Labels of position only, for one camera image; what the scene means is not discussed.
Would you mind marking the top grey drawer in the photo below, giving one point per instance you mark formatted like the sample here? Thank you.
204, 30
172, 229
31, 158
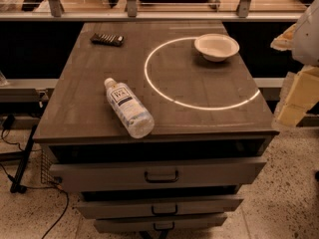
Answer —
87, 177

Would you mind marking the dark snack bar packet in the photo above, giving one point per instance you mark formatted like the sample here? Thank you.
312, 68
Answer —
108, 40

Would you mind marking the white paper bowl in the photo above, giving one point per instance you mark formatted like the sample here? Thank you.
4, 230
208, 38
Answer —
216, 47

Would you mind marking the clear plastic water bottle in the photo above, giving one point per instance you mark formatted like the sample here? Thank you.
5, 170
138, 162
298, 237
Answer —
137, 120

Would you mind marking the middle grey drawer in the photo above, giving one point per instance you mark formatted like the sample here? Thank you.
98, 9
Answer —
156, 207

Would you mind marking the bottom grey drawer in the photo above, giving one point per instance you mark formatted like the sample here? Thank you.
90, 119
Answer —
159, 223

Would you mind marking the grey drawer cabinet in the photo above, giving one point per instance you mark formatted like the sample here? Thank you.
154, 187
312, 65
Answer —
202, 110

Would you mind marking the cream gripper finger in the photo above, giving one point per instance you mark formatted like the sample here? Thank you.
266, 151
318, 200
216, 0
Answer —
284, 41
299, 94

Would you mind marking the black stand leg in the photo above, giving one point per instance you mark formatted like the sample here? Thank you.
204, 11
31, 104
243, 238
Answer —
16, 186

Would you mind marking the grey drawer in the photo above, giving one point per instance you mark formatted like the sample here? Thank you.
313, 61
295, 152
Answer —
87, 177
159, 223
156, 207

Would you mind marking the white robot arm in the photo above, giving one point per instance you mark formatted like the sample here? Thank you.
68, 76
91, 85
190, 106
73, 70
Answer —
305, 47

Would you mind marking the metal window railing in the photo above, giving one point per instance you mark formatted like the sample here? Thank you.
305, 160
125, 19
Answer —
131, 10

